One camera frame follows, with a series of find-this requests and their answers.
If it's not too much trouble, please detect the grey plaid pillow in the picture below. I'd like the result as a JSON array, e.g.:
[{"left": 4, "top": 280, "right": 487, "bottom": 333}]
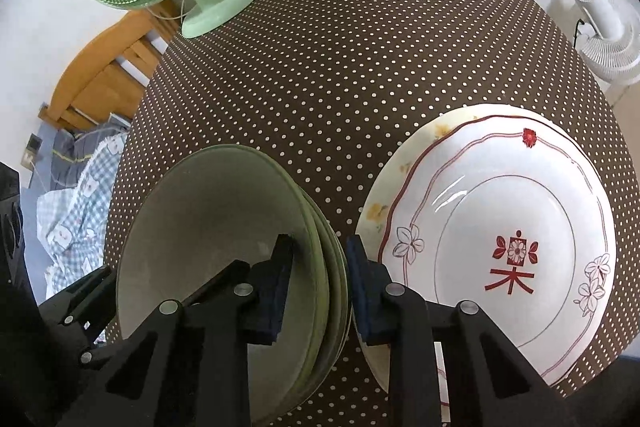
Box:
[{"left": 50, "top": 114, "right": 132, "bottom": 192}]

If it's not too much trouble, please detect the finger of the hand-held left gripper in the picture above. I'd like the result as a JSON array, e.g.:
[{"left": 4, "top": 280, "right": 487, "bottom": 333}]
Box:
[
  {"left": 39, "top": 265, "right": 117, "bottom": 329},
  {"left": 79, "top": 331, "right": 122, "bottom": 369}
]

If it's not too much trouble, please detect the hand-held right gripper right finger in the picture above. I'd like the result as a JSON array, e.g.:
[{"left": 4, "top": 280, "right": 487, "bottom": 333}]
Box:
[{"left": 346, "top": 234, "right": 551, "bottom": 427}]

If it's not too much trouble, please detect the white plate with red print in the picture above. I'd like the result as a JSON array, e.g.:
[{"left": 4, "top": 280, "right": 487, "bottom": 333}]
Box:
[{"left": 377, "top": 116, "right": 617, "bottom": 388}]

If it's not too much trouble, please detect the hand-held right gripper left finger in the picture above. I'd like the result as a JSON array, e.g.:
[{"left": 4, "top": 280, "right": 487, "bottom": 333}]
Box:
[{"left": 70, "top": 234, "right": 297, "bottom": 427}]

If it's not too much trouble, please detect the large yellow floral plate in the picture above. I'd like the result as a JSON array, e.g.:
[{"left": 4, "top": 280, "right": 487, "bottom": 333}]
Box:
[{"left": 352, "top": 103, "right": 601, "bottom": 395}]

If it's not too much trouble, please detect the brown polka dot tablecloth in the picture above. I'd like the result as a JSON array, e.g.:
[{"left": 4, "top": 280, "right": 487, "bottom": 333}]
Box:
[{"left": 102, "top": 0, "right": 632, "bottom": 427}]

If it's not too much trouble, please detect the blue checked printed blanket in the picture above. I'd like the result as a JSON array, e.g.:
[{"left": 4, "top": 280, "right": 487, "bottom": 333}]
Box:
[{"left": 36, "top": 132, "right": 128, "bottom": 300}]

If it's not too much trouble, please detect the wall socket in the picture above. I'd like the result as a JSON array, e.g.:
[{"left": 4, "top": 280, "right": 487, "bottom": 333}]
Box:
[{"left": 21, "top": 133, "right": 43, "bottom": 168}]

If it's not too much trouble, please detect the white clip fan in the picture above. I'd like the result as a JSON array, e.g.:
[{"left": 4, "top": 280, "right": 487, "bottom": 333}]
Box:
[{"left": 570, "top": 0, "right": 640, "bottom": 84}]

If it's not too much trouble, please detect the grey-green ceramic bowl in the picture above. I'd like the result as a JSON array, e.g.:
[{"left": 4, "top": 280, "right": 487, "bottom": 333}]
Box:
[
  {"left": 116, "top": 144, "right": 331, "bottom": 425},
  {"left": 300, "top": 192, "right": 351, "bottom": 388},
  {"left": 270, "top": 162, "right": 342, "bottom": 403}
]

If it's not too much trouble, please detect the wooden bed headboard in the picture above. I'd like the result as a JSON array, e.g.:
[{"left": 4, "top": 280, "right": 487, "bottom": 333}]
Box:
[{"left": 39, "top": 9, "right": 181, "bottom": 131}]

